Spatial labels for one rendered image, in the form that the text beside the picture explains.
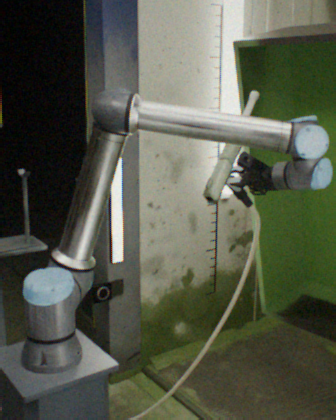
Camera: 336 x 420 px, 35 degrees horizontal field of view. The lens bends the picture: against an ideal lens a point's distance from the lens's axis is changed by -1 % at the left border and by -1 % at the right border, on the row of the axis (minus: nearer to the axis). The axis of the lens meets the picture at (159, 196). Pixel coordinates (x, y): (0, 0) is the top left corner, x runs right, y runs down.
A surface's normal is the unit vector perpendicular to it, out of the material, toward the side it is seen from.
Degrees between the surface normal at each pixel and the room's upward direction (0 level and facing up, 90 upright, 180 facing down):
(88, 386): 90
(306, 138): 91
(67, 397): 90
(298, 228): 90
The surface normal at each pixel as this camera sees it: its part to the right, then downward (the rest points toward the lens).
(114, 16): 0.58, 0.18
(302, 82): -0.74, 0.34
